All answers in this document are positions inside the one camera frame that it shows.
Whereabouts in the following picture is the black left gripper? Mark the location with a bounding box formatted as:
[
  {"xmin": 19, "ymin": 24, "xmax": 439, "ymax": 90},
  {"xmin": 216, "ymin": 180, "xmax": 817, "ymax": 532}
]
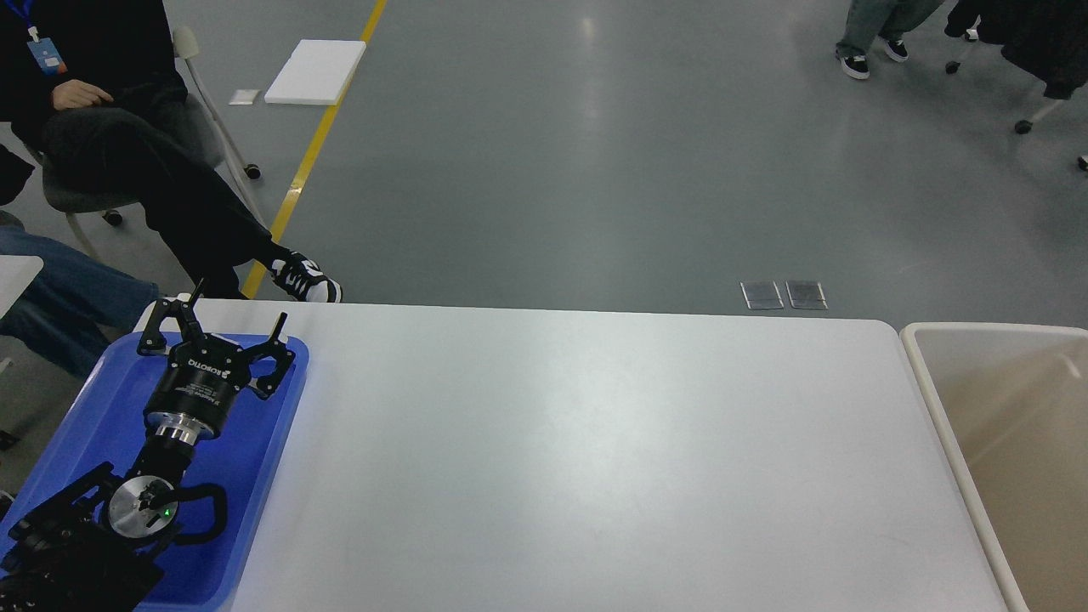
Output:
[{"xmin": 138, "ymin": 278, "xmax": 298, "ymax": 440}]

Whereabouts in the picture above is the walking person in jeans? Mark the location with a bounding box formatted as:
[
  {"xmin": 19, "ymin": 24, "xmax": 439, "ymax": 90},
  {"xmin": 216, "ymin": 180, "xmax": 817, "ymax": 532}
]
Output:
[{"xmin": 834, "ymin": 1, "xmax": 944, "ymax": 81}]

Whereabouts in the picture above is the beige plastic bin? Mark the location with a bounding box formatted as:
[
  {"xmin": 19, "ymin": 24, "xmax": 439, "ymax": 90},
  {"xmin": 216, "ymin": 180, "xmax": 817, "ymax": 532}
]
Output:
[{"xmin": 900, "ymin": 322, "xmax": 1087, "ymax": 611}]

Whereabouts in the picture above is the seated person in black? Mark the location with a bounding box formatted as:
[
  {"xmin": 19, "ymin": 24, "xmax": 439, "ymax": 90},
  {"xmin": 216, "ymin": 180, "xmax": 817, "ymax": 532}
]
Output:
[{"xmin": 1, "ymin": 1, "xmax": 343, "ymax": 303}]

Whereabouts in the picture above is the right metal floor plate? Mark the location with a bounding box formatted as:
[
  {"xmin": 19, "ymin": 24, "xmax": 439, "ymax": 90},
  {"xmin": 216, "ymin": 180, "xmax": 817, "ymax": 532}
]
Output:
[{"xmin": 786, "ymin": 281, "xmax": 829, "ymax": 311}]

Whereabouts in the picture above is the left metal floor plate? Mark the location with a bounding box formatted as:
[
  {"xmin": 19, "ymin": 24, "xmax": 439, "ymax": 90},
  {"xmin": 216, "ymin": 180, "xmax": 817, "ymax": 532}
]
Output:
[{"xmin": 739, "ymin": 281, "xmax": 786, "ymax": 311}]

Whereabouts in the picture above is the white foam board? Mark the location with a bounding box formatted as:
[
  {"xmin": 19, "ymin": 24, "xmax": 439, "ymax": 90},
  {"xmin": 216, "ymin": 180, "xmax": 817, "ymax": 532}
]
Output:
[{"xmin": 263, "ymin": 39, "xmax": 368, "ymax": 107}]

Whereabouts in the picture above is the grey office chair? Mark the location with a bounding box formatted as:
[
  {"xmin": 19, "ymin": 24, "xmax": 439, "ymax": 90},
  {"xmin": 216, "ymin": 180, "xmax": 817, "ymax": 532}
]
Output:
[{"xmin": 14, "ymin": 25, "xmax": 269, "ymax": 266}]

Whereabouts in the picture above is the chair with dark coat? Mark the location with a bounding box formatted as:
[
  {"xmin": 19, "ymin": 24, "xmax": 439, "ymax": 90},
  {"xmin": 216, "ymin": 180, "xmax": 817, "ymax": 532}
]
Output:
[{"xmin": 943, "ymin": 1, "xmax": 1087, "ymax": 135}]

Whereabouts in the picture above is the metal floor plate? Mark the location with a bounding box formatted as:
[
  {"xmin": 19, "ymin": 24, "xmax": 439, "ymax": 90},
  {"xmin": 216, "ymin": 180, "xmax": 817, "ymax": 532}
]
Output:
[
  {"xmin": 739, "ymin": 281, "xmax": 786, "ymax": 311},
  {"xmin": 786, "ymin": 281, "xmax": 829, "ymax": 311}
]

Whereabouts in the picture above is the white table corner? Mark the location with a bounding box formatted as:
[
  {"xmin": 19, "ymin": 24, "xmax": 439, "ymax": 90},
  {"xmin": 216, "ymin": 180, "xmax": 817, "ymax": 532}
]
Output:
[{"xmin": 1, "ymin": 255, "xmax": 44, "ymax": 318}]

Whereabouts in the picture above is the blue plastic tray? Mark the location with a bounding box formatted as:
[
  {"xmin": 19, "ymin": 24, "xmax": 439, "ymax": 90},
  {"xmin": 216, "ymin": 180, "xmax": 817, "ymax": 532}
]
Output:
[{"xmin": 0, "ymin": 331, "xmax": 309, "ymax": 612}]

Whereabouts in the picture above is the person in blue jeans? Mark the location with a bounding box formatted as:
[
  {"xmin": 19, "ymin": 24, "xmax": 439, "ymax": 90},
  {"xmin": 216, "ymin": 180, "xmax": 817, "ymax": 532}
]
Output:
[{"xmin": 1, "ymin": 212, "xmax": 163, "ymax": 379}]

